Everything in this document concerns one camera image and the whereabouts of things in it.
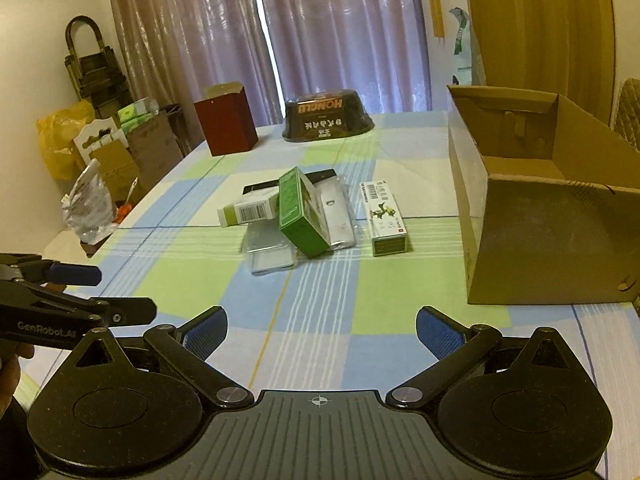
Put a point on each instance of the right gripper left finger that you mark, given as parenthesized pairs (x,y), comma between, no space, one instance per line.
(183,351)

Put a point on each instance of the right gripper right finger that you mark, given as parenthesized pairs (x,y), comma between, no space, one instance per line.
(460,351)

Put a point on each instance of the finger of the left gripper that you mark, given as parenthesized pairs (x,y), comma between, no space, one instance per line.
(71,274)
(125,311)

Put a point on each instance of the clear plastic phone case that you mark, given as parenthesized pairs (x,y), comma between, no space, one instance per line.
(267,249)

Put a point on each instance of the white medicine box green end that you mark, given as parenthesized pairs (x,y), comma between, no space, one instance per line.
(387,228)

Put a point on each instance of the white green barcode box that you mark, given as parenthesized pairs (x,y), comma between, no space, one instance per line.
(251,207)

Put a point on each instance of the green rectangular box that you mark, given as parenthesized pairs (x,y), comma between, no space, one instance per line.
(301,217)

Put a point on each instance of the person left hand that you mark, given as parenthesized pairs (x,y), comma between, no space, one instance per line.
(11,373)

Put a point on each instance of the crumpled silver foil bag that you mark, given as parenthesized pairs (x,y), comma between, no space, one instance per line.
(88,208)

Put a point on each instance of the yellow plastic bag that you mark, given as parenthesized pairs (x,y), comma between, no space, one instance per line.
(56,134)

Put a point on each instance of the checked tablecloth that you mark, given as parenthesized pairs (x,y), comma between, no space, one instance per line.
(346,320)

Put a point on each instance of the stacked cardboard boxes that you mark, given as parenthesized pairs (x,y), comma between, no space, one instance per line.
(135,149)

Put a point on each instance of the brown cardboard box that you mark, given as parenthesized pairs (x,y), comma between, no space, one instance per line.
(548,199)

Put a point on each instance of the dark wooden rack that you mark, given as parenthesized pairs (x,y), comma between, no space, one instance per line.
(96,78)

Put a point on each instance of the dark red paper bag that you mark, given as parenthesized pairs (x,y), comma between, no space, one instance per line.
(226,120)

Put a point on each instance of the black instant noodle bowl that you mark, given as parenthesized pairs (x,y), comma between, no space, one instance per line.
(326,115)

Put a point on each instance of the quilted beige chair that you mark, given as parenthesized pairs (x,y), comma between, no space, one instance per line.
(627,117)

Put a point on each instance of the green white snack bag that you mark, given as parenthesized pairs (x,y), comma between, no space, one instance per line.
(467,63)

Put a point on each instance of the wooden door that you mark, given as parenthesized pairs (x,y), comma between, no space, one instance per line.
(558,46)

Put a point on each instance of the purple curtain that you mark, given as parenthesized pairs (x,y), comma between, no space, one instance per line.
(279,50)

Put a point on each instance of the orange handled screwdriver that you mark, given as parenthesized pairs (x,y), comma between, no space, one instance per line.
(124,209)

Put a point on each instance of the wooden wall hanging strip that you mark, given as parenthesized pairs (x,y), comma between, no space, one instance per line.
(437,19)

